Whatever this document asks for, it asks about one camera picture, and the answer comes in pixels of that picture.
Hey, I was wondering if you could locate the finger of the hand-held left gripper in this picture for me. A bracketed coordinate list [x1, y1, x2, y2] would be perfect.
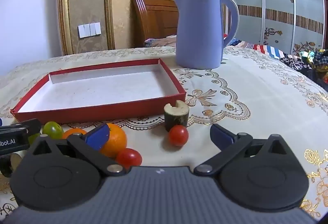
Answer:
[0, 118, 42, 137]
[0, 154, 16, 178]

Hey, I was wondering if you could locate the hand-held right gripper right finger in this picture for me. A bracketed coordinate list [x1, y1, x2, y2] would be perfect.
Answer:
[193, 124, 290, 176]

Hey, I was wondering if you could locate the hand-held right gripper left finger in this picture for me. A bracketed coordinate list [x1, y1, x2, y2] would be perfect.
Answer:
[31, 123, 127, 176]

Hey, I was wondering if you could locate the green round fruit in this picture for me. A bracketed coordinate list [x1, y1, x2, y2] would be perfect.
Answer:
[42, 122, 64, 140]
[28, 133, 41, 145]

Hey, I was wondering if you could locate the orange tangerine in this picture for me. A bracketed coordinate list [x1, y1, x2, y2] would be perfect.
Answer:
[99, 123, 128, 158]
[62, 128, 88, 140]

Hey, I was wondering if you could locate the red shallow cardboard box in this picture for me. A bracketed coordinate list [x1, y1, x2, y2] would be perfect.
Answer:
[10, 58, 187, 124]

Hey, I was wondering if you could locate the red cherry tomato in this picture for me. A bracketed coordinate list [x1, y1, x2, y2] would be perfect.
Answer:
[169, 125, 189, 147]
[116, 148, 143, 167]

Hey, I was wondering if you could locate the notched sugarcane piece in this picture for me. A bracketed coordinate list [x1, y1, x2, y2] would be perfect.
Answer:
[164, 100, 190, 132]

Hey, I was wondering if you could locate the striped bedding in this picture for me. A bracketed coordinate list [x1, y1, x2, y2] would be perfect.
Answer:
[231, 40, 295, 60]

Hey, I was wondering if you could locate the blue electric kettle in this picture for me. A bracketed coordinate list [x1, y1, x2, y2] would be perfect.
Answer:
[173, 0, 240, 70]

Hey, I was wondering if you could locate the pink folded blanket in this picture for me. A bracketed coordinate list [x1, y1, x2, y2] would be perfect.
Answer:
[143, 34, 177, 48]

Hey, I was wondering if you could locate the dark floral clothes pile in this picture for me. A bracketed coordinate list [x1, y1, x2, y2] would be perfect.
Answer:
[280, 48, 328, 78]

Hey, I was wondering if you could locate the wooden headboard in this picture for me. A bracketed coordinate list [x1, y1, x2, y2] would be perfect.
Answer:
[131, 0, 180, 48]

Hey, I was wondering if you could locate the patterned sliding door wardrobe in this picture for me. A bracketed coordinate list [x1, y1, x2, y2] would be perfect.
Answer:
[225, 0, 328, 54]

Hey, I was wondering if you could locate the white wall switch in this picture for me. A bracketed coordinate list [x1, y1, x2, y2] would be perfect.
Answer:
[78, 22, 102, 39]

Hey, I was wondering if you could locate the gold wall frame moulding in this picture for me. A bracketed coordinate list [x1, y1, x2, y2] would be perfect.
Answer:
[58, 0, 116, 55]

